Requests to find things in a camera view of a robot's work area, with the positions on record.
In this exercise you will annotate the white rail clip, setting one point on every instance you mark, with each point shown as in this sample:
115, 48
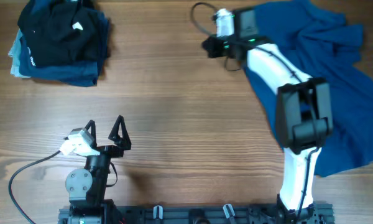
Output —
229, 211
157, 212

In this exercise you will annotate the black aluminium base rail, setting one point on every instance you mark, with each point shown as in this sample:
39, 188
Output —
249, 214

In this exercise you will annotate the blue t-shirt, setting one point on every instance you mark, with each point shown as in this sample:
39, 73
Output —
322, 44

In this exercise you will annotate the left white rail clip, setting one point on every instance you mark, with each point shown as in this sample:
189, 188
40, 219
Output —
157, 212

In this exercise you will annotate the right white rail clip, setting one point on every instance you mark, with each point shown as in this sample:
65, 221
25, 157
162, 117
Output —
229, 211

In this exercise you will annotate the navy folded shirt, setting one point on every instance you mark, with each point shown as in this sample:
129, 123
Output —
81, 73

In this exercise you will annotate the black folded shirt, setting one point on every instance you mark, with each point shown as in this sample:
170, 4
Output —
60, 33

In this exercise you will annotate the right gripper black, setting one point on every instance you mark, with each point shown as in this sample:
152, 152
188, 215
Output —
210, 46

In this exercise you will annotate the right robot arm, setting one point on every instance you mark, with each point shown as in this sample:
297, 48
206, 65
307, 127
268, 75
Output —
303, 117

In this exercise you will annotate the light grey folded shirt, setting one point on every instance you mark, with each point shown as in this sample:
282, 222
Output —
14, 53

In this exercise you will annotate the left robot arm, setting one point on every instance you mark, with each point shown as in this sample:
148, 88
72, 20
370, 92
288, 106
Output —
87, 186

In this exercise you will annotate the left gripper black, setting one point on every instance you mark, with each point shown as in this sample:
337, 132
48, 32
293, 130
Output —
110, 149

